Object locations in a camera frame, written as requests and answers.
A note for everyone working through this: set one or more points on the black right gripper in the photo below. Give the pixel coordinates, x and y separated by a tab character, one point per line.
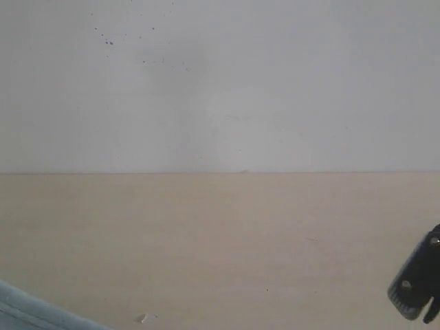
432	312

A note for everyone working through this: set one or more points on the light blue terry towel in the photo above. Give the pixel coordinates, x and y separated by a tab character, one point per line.
20	310

